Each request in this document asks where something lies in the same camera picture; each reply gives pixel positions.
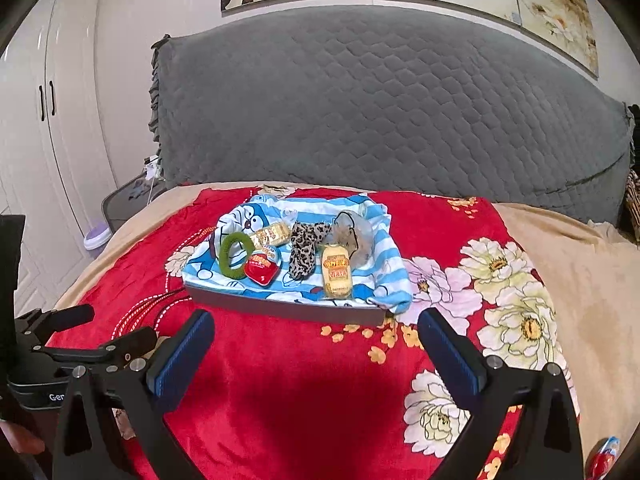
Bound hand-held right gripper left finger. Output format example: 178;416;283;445
52;309;216;480

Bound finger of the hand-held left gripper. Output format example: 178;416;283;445
44;327;158;373
15;304;96;346

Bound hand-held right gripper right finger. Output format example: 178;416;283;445
417;308;586;480

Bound green fuzzy hair ring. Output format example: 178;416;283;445
218;232;256;278

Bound grey shallow box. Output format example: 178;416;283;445
184;280;386;327

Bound red white chocolate egg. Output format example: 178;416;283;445
244;245;283;287

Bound yellow snack packet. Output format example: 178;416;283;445
320;242;353;298
250;222;293;248

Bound sheer beige scrunchie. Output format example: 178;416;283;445
332;210;376;268

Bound leopard print scrunchie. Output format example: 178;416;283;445
287;221;333;281

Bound person's left hand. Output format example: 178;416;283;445
0;420;46;456

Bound purple white bin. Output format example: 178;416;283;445
82;225;113;251

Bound grey bedside table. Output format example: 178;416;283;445
101;175;168;233

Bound red floral blanket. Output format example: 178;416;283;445
45;185;583;480

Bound blue striped cartoon cloth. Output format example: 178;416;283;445
181;192;413;316

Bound white wardrobe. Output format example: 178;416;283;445
0;0;118;311

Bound small red toy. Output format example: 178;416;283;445
585;435;623;480

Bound pile of clothes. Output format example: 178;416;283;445
617;102;640;246

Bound grey quilted headboard cover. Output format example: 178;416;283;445
147;5;636;226

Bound flower painting panel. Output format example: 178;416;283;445
505;0;601;78

